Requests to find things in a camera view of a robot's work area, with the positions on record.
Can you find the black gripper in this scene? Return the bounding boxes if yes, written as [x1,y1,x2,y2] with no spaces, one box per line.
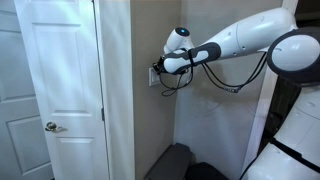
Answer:
[152,55,168,75]

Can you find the white wall switch plate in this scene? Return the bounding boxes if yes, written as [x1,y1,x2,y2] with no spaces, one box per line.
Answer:
[147,66,161,87]

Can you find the grey box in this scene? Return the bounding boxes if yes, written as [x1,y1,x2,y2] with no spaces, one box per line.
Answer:
[144,142,193,180]

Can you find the white panel door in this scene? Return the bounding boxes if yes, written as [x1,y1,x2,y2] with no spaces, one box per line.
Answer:
[13,0,111,180]

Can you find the white corner trim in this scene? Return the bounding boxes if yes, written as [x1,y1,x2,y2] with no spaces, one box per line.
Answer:
[241,0,300,175]

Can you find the black looped wrist cable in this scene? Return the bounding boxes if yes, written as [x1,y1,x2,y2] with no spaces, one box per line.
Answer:
[158,49,195,98]

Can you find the white door frame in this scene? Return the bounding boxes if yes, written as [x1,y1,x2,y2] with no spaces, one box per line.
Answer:
[92,0,136,180]

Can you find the long black arm cable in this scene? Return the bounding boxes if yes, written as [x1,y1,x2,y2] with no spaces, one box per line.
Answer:
[200,51,268,94]

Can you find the metal door lever handle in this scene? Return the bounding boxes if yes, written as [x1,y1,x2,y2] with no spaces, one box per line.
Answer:
[44,121,69,133]

